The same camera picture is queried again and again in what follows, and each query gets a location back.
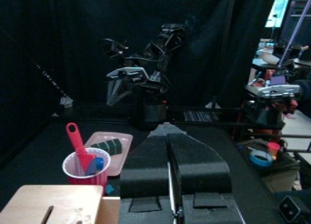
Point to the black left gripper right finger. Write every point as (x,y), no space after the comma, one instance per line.
(202,167)

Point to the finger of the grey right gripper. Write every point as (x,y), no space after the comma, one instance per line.
(114,92)

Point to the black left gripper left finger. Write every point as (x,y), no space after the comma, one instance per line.
(143,167)

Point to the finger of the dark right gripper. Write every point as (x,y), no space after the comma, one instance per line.
(135,85)

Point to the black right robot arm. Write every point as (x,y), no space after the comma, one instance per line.
(155,82)

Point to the pink rectangular plate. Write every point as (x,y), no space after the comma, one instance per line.
(119,160)

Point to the blue toy utensil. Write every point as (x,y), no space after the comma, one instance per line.
(99,164)

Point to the small teal toy piece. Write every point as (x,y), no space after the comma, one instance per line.
(110,189)

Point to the blue tape roll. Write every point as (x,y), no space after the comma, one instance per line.
(260,159)

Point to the pink plastic cup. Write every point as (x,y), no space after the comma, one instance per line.
(87,180)

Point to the white striped vent panel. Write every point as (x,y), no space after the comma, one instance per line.
(198,116)

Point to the small red cup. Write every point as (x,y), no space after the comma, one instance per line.
(274,148)

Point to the black box with sockets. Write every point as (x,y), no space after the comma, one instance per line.
(294,207)

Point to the bright computer monitor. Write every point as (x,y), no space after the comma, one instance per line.
(278,9)

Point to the purple rod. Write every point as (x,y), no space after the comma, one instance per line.
(294,33)

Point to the white frame clamp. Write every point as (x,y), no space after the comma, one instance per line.
(67,101)
(212,105)

